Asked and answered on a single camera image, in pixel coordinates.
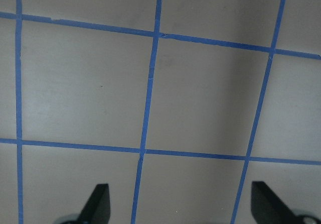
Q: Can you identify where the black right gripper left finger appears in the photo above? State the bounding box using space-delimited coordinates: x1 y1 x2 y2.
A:
56 183 111 224

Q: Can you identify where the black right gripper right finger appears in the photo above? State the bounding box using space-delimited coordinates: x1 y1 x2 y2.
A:
251 181 320 224

